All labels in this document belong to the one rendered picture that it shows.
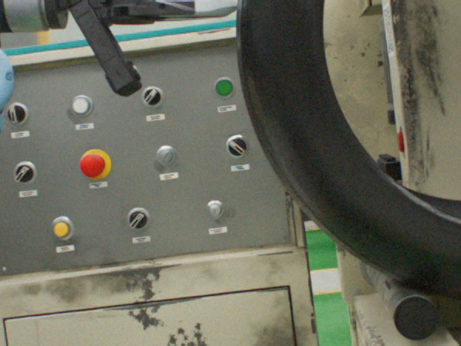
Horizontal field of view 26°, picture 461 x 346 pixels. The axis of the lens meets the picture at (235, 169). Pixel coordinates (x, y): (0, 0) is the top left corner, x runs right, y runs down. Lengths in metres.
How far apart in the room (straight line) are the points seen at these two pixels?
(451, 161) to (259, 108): 0.43
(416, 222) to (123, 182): 0.77
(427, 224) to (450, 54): 0.43
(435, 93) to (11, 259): 0.77
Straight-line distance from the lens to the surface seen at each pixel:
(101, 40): 1.12
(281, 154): 1.03
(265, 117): 1.03
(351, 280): 1.37
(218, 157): 1.66
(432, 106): 1.39
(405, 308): 1.03
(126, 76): 1.11
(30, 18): 1.13
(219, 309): 1.64
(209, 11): 1.10
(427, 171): 1.39
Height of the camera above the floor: 1.12
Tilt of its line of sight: 3 degrees down
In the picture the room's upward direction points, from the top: 7 degrees counter-clockwise
